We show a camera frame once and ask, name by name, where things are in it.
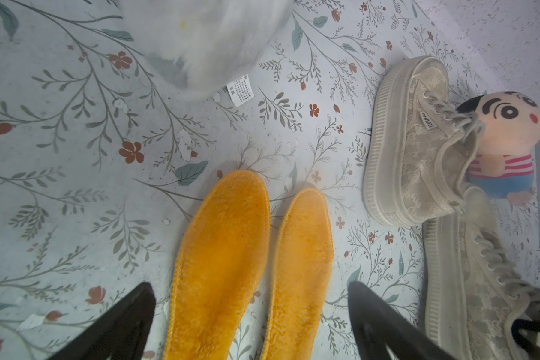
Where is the doll plush striped shirt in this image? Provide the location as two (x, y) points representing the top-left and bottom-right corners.
(457, 91), (540, 206)

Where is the yellow insole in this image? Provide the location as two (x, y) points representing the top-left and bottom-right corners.
(163, 170), (271, 359)
(261, 187), (334, 359)

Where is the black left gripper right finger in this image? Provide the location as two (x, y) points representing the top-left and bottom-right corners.
(348, 281), (453, 360)

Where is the beige lace sneaker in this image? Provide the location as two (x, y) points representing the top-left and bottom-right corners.
(363, 56), (485, 227)
(423, 186), (540, 359)

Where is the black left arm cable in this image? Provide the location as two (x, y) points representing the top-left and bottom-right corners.
(510, 318), (540, 360)

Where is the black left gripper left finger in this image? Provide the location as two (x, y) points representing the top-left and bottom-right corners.
(50, 282), (156, 360)

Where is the white fluffy plush dog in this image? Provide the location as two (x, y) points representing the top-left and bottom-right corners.
(118, 0), (294, 101)

